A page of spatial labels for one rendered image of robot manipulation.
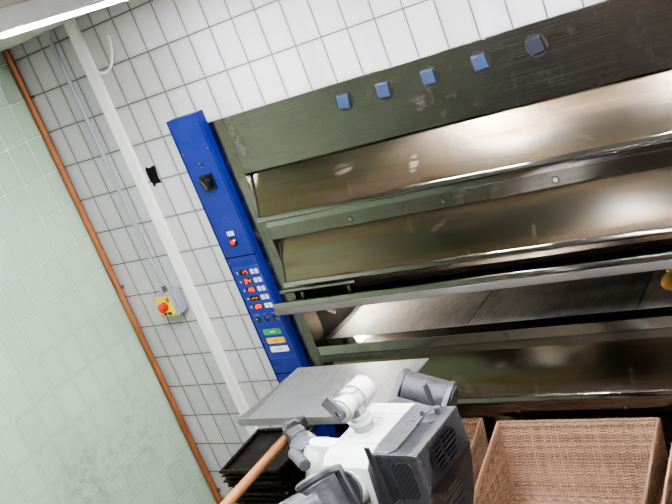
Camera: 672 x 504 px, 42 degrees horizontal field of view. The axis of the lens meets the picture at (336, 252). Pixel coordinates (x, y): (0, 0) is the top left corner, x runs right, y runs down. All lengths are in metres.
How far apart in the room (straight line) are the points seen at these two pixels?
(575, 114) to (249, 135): 1.13
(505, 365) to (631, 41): 1.15
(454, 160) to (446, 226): 0.24
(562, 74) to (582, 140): 0.19
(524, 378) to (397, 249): 0.60
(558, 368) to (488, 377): 0.25
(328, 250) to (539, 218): 0.79
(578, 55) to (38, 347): 2.25
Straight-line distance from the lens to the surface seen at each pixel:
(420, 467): 1.97
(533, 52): 2.51
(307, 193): 2.99
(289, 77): 2.88
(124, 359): 3.82
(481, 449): 3.12
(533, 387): 2.97
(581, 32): 2.47
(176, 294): 3.56
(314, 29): 2.79
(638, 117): 2.49
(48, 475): 3.59
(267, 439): 3.46
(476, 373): 3.04
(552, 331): 2.84
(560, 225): 2.66
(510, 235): 2.72
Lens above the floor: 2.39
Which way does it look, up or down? 16 degrees down
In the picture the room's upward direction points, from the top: 21 degrees counter-clockwise
